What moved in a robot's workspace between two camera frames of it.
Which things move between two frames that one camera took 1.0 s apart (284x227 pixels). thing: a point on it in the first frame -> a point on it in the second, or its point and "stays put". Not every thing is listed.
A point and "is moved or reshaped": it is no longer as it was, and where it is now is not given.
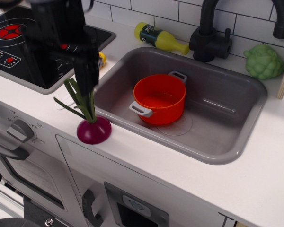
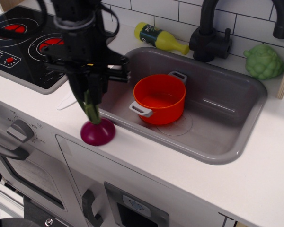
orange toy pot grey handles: [160, 98] stays put
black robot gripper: [57, 29] -> [83, 48]
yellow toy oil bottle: [160, 39] stays put
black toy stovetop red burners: [15, 56] stays put
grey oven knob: [21, 130] stays put
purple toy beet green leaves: [93, 129] is moved or reshaped
